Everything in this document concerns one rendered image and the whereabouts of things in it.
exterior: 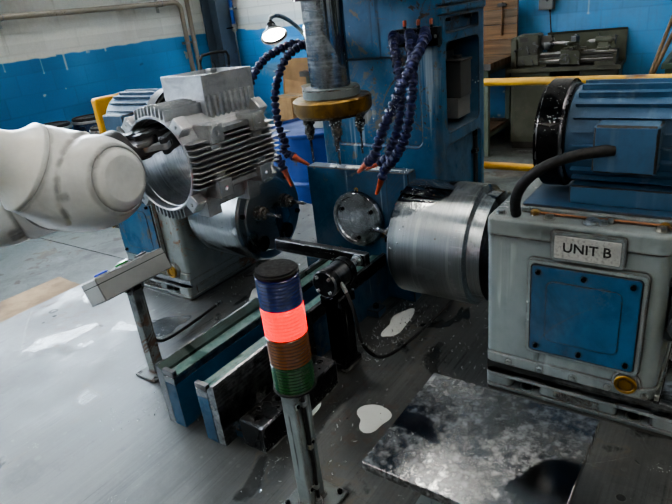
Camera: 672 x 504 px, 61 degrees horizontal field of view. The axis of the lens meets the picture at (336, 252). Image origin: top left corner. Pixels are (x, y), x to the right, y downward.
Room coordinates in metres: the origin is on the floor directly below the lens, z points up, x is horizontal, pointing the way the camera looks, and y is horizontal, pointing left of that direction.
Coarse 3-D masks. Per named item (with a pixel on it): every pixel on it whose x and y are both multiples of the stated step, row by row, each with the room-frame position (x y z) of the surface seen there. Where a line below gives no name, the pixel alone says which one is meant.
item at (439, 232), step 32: (416, 192) 1.10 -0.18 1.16; (448, 192) 1.07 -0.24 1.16; (480, 192) 1.04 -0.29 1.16; (416, 224) 1.04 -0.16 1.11; (448, 224) 1.00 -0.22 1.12; (480, 224) 0.98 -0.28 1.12; (416, 256) 1.02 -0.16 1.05; (448, 256) 0.98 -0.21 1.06; (480, 256) 0.96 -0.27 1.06; (416, 288) 1.05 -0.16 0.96; (448, 288) 0.99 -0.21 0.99; (480, 288) 0.96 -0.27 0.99
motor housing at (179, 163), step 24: (144, 120) 0.95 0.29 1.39; (168, 120) 0.91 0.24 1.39; (192, 120) 0.93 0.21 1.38; (216, 120) 0.96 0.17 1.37; (240, 120) 0.98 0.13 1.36; (264, 120) 1.02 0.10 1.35; (192, 144) 0.88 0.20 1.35; (216, 144) 0.91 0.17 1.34; (240, 144) 0.97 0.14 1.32; (264, 144) 0.99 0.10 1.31; (168, 168) 1.02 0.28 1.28; (192, 168) 0.88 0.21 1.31; (216, 168) 0.90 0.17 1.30; (240, 168) 0.95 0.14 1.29; (144, 192) 0.96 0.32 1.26; (168, 192) 0.98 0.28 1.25; (192, 192) 0.88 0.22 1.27; (240, 192) 0.99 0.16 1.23; (168, 216) 0.93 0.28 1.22
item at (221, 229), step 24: (264, 192) 1.40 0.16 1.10; (288, 192) 1.48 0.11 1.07; (192, 216) 1.42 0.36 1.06; (216, 216) 1.36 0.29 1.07; (240, 216) 1.33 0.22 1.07; (264, 216) 1.35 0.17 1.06; (288, 216) 1.47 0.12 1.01; (216, 240) 1.38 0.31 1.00; (240, 240) 1.33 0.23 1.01; (264, 240) 1.37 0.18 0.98
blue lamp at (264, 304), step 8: (296, 272) 0.69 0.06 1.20; (256, 280) 0.66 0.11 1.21; (288, 280) 0.65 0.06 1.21; (296, 280) 0.66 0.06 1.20; (256, 288) 0.67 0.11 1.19; (264, 288) 0.65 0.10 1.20; (272, 288) 0.65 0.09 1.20; (280, 288) 0.65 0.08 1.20; (288, 288) 0.65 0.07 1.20; (296, 288) 0.66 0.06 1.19; (264, 296) 0.65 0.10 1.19; (272, 296) 0.65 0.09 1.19; (280, 296) 0.65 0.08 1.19; (288, 296) 0.65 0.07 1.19; (296, 296) 0.66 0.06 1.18; (264, 304) 0.66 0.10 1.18; (272, 304) 0.65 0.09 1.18; (280, 304) 0.65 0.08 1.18; (288, 304) 0.65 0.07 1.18; (296, 304) 0.66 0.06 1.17; (272, 312) 0.65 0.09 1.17; (280, 312) 0.65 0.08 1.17
